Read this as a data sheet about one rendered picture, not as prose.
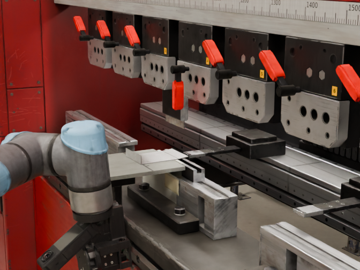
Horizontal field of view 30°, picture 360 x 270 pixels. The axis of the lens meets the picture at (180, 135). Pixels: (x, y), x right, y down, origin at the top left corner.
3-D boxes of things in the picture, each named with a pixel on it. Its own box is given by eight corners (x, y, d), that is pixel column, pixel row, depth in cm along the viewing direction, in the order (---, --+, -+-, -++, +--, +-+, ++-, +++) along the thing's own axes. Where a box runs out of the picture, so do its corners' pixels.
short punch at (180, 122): (162, 121, 169) (162, 83, 166) (169, 120, 169) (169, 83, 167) (180, 129, 160) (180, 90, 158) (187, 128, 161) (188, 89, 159)
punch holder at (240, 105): (221, 110, 134) (223, 27, 131) (257, 106, 138) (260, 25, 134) (263, 125, 121) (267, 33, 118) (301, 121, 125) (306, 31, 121)
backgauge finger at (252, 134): (175, 155, 173) (175, 136, 172) (260, 144, 184) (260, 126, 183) (197, 167, 163) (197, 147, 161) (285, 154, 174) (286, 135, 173)
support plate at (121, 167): (54, 165, 162) (54, 160, 162) (153, 152, 174) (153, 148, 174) (78, 185, 147) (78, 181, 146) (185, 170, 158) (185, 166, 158)
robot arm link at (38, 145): (-18, 140, 114) (38, 142, 110) (19, 126, 124) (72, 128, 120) (-13, 185, 116) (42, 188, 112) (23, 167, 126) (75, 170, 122)
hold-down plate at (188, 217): (126, 196, 175) (126, 185, 175) (145, 193, 178) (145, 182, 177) (178, 235, 149) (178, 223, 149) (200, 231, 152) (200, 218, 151)
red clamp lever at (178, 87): (170, 109, 147) (170, 65, 144) (186, 107, 148) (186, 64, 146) (173, 111, 145) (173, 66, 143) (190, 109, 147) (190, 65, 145)
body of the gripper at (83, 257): (133, 270, 121) (127, 208, 118) (88, 283, 117) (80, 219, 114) (117, 254, 127) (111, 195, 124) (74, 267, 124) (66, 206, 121)
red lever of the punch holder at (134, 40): (123, 23, 165) (135, 52, 160) (139, 23, 167) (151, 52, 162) (121, 29, 166) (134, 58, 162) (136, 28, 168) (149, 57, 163)
